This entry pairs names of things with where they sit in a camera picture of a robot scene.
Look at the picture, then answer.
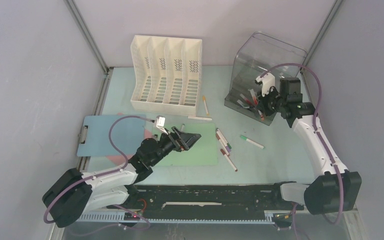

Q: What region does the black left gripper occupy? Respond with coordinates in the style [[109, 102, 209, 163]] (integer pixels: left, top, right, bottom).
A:
[[149, 126, 200, 166]]

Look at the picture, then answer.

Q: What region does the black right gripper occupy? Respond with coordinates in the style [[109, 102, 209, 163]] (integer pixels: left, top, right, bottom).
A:
[[256, 85, 286, 117]]

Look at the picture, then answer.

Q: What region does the clear red ink pen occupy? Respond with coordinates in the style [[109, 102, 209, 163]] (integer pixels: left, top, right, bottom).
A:
[[248, 88, 265, 121]]

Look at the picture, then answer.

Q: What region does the green capped white marker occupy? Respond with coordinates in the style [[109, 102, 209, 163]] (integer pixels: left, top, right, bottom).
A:
[[240, 135, 265, 149]]

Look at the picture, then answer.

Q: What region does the transparent grey drawer box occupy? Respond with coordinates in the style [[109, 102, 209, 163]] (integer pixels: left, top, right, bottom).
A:
[[224, 31, 307, 126]]

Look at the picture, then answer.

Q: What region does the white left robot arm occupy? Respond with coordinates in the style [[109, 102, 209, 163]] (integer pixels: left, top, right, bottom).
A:
[[42, 126, 202, 228]]

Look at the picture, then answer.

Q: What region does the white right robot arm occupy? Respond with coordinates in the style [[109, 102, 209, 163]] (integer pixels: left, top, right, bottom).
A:
[[255, 73, 362, 215]]

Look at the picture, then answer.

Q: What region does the green clipboard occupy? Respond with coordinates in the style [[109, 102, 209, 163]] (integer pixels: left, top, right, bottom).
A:
[[157, 122, 219, 167]]

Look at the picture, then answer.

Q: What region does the white marker pen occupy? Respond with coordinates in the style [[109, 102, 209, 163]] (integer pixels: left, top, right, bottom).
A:
[[188, 116, 213, 121]]

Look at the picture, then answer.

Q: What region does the brown capped white marker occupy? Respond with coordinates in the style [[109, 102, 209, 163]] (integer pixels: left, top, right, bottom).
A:
[[215, 132, 229, 154]]

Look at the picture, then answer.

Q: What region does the yellow capped pen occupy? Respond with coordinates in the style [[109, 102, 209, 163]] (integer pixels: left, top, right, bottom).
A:
[[202, 95, 210, 116]]

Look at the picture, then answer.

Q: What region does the red capped white marker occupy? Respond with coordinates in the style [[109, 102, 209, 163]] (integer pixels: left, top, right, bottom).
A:
[[220, 149, 238, 172]]

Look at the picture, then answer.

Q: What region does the blue clipboard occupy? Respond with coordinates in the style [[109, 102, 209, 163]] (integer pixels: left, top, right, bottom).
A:
[[77, 115, 146, 157]]

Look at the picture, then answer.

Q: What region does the white file organizer rack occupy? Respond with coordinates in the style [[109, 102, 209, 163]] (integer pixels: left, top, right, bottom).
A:
[[130, 35, 203, 117]]

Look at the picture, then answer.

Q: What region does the pink paper sheet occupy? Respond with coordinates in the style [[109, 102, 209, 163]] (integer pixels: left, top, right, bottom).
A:
[[106, 129, 153, 166]]

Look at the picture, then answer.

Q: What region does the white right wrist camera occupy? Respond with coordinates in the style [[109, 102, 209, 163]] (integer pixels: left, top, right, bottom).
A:
[[255, 73, 276, 97]]

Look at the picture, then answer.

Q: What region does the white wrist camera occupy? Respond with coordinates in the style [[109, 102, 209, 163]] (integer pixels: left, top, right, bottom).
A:
[[255, 73, 276, 97], [154, 115, 169, 135]]

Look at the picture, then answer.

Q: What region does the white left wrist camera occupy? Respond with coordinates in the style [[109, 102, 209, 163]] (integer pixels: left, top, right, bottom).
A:
[[154, 115, 169, 135]]

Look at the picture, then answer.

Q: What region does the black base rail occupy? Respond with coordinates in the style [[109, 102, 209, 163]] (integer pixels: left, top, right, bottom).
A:
[[121, 183, 293, 221]]

